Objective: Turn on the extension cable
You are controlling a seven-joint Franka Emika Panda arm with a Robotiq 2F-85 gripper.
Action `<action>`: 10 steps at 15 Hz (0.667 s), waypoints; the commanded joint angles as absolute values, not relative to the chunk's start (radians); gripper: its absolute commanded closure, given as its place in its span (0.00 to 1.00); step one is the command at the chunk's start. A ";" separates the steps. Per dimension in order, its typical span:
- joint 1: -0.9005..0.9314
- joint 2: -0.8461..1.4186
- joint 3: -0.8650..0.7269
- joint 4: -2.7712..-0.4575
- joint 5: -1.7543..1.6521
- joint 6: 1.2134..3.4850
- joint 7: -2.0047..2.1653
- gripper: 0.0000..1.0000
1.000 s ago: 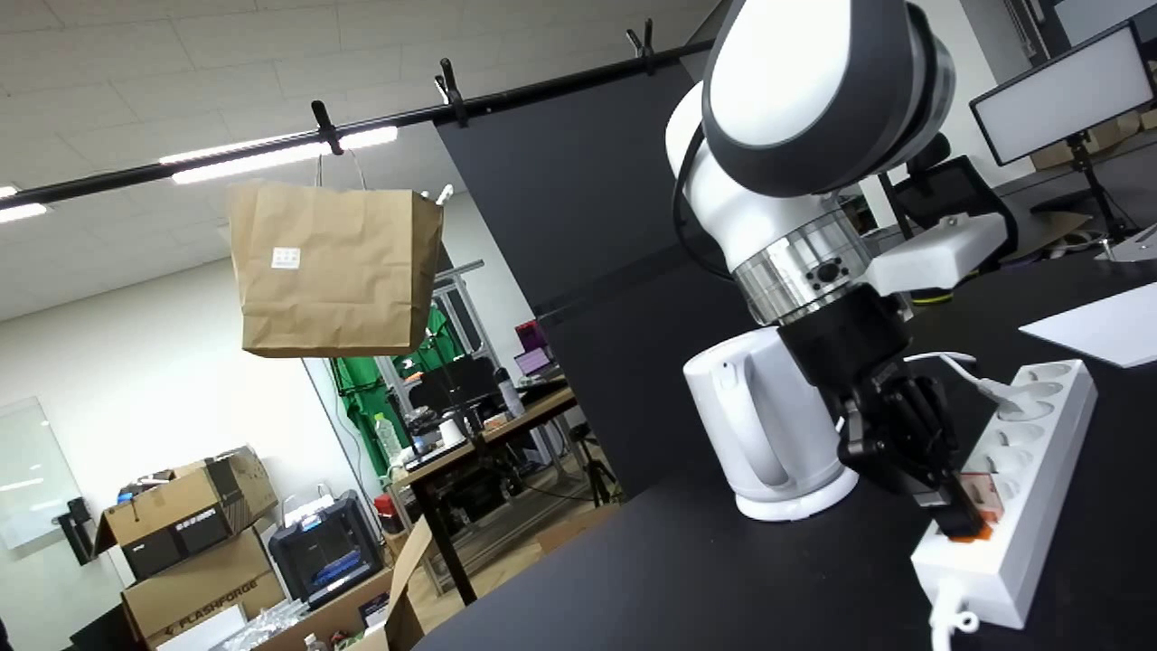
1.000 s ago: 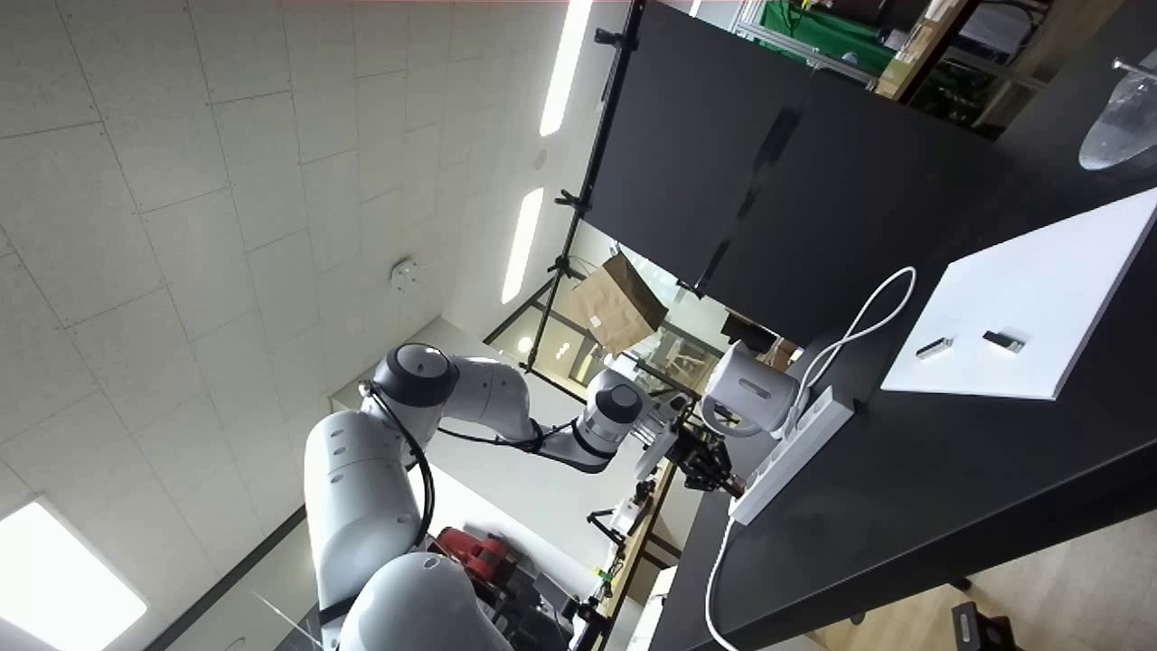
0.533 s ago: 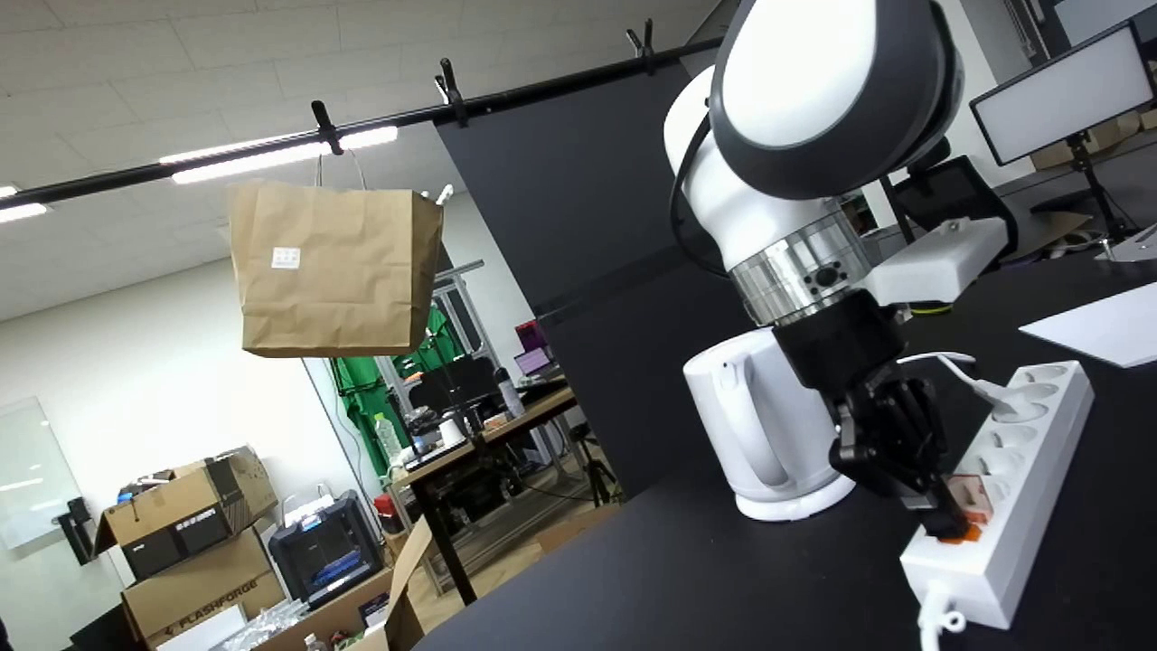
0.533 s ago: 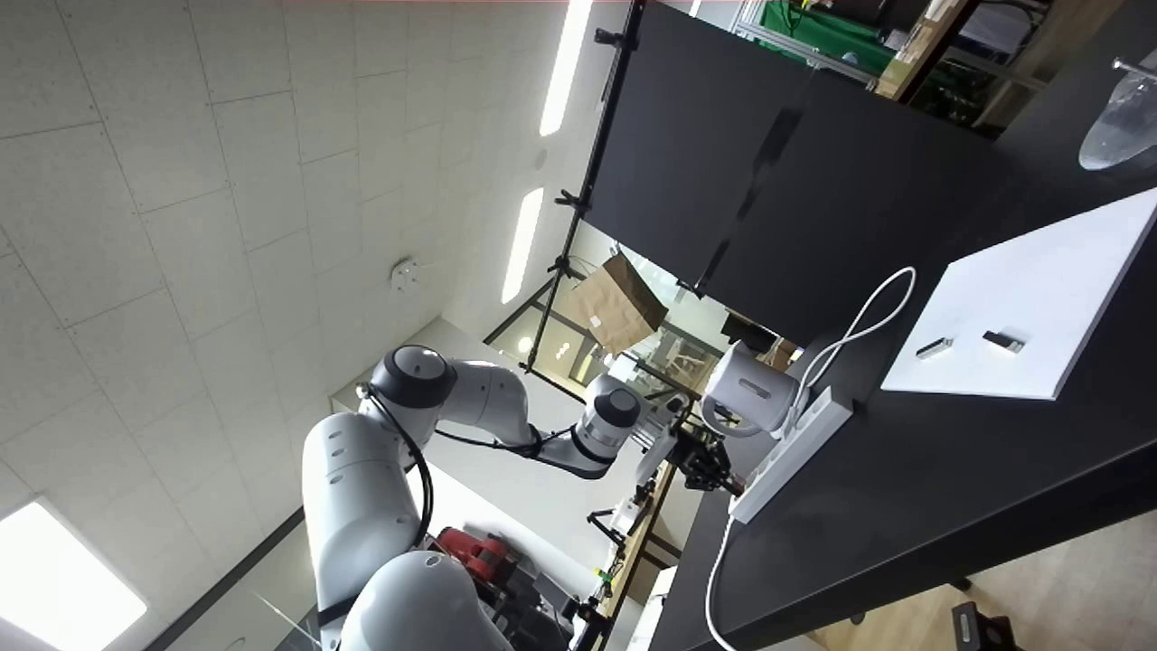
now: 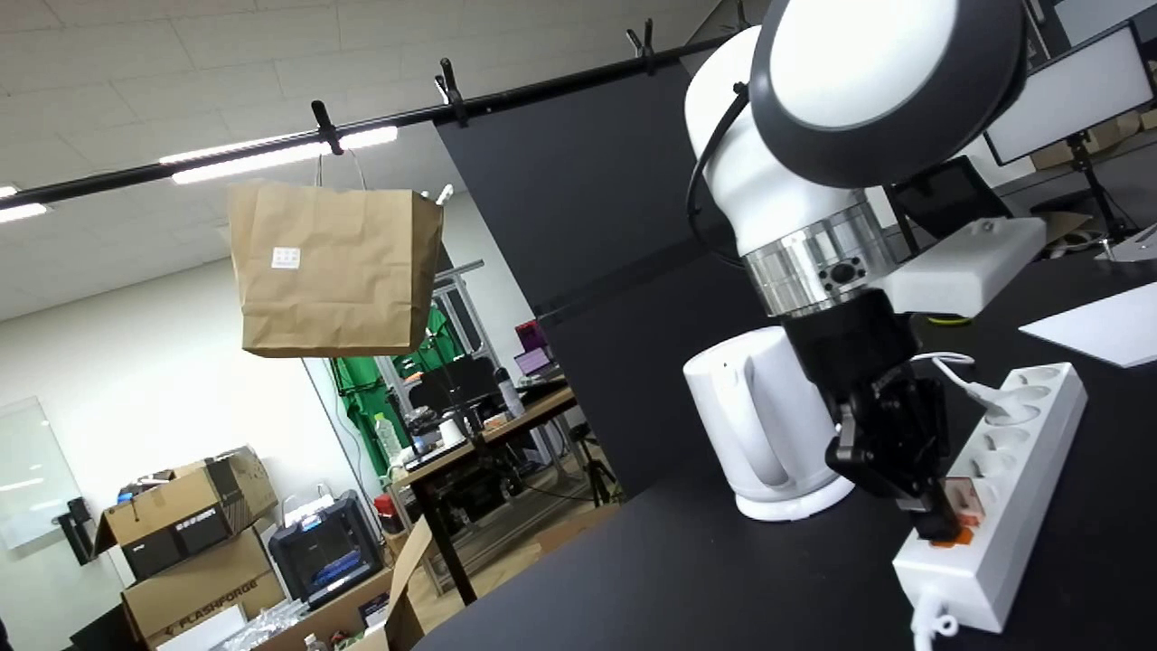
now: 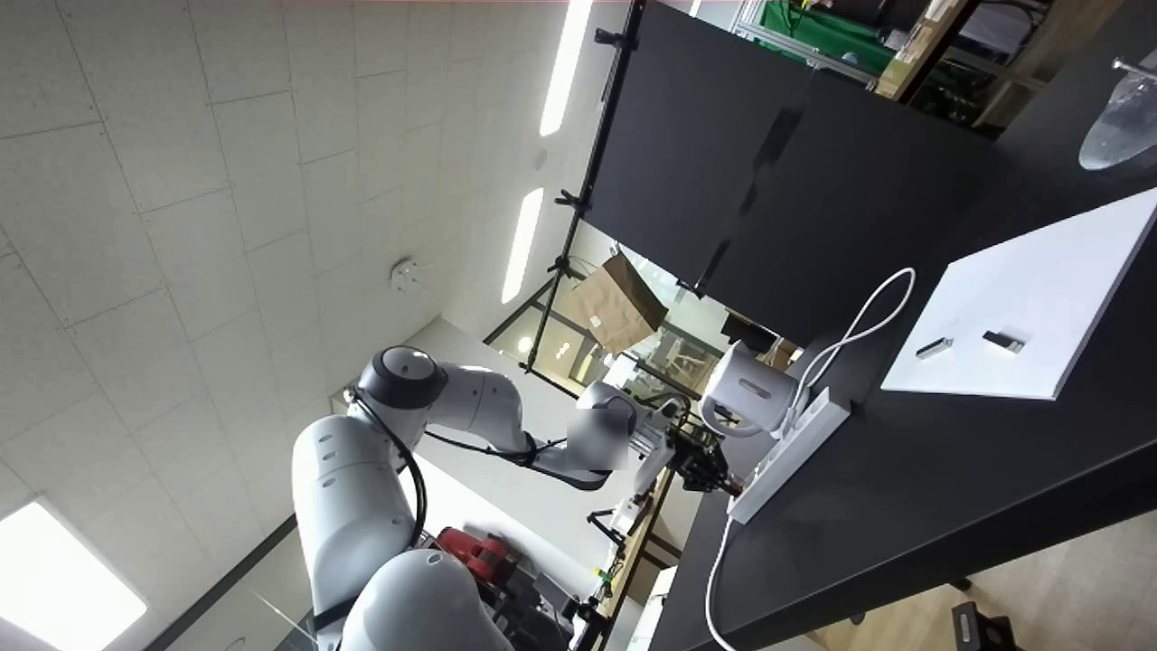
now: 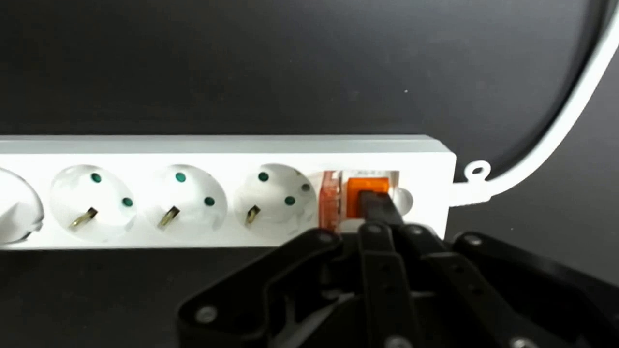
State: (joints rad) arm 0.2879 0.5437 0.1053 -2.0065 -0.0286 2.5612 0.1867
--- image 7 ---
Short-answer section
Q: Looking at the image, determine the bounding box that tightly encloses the white power strip cable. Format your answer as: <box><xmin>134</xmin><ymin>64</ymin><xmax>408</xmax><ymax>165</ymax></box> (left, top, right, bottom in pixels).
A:
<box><xmin>480</xmin><ymin>0</ymin><xmax>619</xmax><ymax>196</ymax></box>

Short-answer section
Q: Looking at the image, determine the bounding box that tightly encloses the white power strip orange switch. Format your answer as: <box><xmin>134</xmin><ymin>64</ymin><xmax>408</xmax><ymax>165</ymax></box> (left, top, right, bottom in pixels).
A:
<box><xmin>0</xmin><ymin>134</ymin><xmax>494</xmax><ymax>252</ymax></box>

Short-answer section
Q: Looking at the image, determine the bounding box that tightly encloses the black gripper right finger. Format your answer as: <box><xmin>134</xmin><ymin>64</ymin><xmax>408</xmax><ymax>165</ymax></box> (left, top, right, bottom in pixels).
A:
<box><xmin>383</xmin><ymin>192</ymin><xmax>619</xmax><ymax>348</ymax></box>

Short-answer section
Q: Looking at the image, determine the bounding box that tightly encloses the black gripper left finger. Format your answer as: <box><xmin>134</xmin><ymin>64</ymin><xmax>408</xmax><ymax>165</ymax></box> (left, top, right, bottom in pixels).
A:
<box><xmin>176</xmin><ymin>192</ymin><xmax>422</xmax><ymax>348</ymax></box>

